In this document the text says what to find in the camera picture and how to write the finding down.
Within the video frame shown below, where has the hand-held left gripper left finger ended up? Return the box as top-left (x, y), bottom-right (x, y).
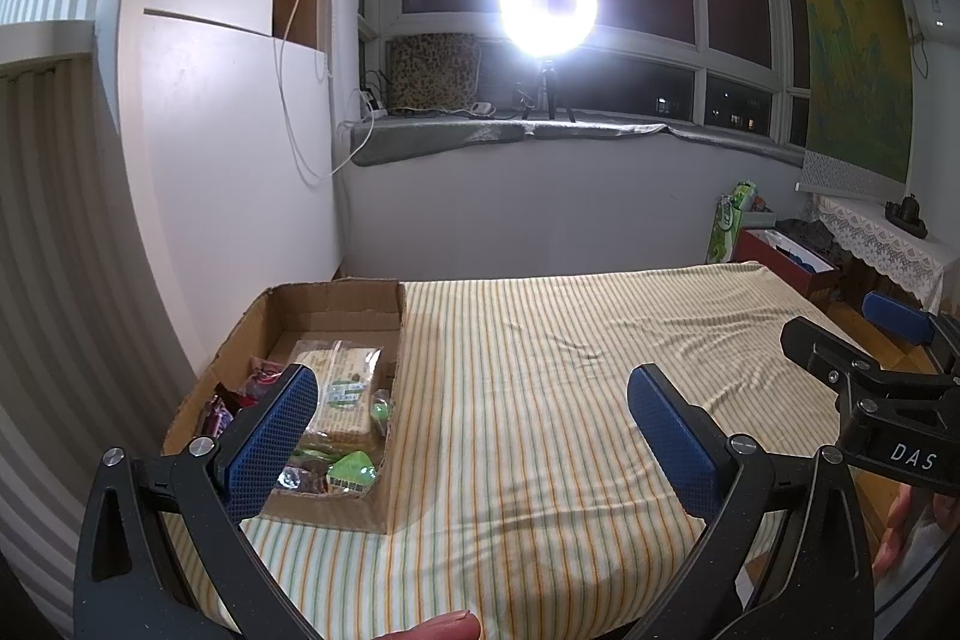
top-left (71, 362), bottom-right (325, 640)

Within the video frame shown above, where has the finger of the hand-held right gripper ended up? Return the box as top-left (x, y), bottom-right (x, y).
top-left (861, 290), bottom-right (960, 350)
top-left (779, 314), bottom-right (960, 402)

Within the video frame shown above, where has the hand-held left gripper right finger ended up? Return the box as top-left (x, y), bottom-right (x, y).
top-left (627, 363), bottom-right (875, 640)

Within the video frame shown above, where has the clear red candy packet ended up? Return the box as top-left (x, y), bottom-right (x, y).
top-left (196, 383), bottom-right (242, 440)

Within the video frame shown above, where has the green candy packet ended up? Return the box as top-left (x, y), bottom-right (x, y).
top-left (326, 450), bottom-right (378, 493)

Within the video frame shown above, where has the sliced bread bag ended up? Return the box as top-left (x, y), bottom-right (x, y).
top-left (288, 339), bottom-right (386, 456)

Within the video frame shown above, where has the brown cardboard box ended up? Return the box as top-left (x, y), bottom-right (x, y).
top-left (160, 279), bottom-right (409, 537)

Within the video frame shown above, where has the person's right hand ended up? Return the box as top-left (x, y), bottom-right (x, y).
top-left (873, 481), bottom-right (940, 579)

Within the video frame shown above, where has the person's left hand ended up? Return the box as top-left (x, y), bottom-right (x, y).
top-left (372, 612), bottom-right (483, 640)

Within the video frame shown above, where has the white lace cloth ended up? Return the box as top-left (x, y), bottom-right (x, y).
top-left (813, 193), bottom-right (960, 313)

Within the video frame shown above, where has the red storage box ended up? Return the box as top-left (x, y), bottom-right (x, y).
top-left (733, 227), bottom-right (842, 301)

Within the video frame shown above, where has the dark figurine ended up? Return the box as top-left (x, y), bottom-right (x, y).
top-left (884, 193), bottom-right (930, 241)

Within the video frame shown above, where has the dark cloth pile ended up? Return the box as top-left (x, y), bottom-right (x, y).
top-left (775, 219), bottom-right (835, 260)

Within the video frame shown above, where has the green paper bag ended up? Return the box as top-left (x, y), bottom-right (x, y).
top-left (706, 180), bottom-right (759, 265)

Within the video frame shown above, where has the white cabinet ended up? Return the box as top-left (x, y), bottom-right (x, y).
top-left (115, 0), bottom-right (344, 372)

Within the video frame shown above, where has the white air conditioner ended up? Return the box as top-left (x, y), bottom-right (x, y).
top-left (906, 0), bottom-right (960, 43)

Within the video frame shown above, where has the grey sill cover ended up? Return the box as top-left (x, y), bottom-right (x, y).
top-left (350, 110), bottom-right (809, 169)

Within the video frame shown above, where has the woven basket on windowsill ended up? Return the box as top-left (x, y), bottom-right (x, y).
top-left (385, 32), bottom-right (482, 113)

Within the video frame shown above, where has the green wall painting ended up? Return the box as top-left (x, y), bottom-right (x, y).
top-left (771, 0), bottom-right (921, 192)

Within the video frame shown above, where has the white window frame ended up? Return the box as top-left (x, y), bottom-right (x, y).
top-left (358, 0), bottom-right (812, 148)

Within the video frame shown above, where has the ring light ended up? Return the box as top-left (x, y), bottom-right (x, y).
top-left (496, 0), bottom-right (600, 49)

